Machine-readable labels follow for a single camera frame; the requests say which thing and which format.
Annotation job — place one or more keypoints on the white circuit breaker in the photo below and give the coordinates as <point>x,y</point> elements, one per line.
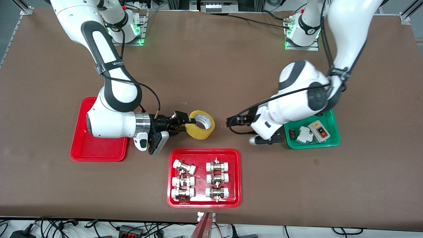
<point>304,135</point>

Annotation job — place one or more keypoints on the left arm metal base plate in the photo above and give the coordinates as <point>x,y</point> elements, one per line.
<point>302,48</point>

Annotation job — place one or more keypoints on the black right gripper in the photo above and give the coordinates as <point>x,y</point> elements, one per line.
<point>159,124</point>

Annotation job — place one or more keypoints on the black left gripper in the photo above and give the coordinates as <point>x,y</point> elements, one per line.
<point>245,119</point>

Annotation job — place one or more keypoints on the grey switch box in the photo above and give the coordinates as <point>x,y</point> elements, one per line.
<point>319,132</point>

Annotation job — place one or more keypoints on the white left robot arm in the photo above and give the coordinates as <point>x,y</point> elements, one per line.
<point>297,102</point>

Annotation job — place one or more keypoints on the small black terminal block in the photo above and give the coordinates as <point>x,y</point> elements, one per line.
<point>292,134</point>

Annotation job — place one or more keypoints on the yellow packing tape roll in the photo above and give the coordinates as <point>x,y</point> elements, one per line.
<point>198,134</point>

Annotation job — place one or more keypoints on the green plastic tray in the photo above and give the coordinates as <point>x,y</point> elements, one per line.
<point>333,132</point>

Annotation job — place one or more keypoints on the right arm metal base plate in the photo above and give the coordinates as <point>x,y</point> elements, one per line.
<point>142,31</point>

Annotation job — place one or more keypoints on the black orange connector box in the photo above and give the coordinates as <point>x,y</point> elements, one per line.
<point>130,230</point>

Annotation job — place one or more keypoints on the white capped metal pipe fitting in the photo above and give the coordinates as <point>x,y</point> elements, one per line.
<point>217,166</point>
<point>182,193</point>
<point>217,192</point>
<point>217,178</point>
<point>182,181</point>
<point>184,167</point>

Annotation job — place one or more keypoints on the red plastic tray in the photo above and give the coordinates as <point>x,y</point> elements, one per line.
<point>201,155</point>
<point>99,152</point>

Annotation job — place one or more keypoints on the aluminium corner bracket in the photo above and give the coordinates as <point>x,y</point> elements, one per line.
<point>27,10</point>
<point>405,17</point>

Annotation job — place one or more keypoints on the red metal bar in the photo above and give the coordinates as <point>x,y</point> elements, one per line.
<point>204,228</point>

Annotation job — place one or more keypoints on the small white metal plate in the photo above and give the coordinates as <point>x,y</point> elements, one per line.
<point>200,216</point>

